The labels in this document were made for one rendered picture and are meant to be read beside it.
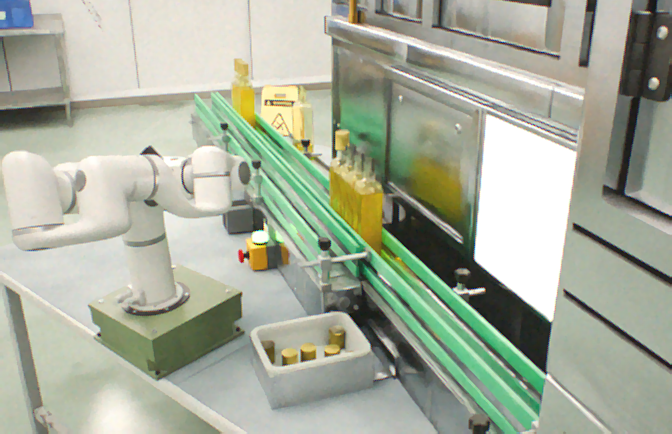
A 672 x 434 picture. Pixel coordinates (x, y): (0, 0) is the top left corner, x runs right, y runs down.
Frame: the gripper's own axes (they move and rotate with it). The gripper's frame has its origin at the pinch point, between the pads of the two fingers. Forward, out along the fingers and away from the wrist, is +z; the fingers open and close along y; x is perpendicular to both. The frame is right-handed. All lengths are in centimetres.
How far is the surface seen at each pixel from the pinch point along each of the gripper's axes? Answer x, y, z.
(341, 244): 15, 28, -39
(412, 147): 31, 11, -57
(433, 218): 19, 25, -62
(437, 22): 35, -17, -67
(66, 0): 434, -4, 372
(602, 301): -69, -16, -100
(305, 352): -17, 35, -39
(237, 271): 22.3, 39.9, -2.1
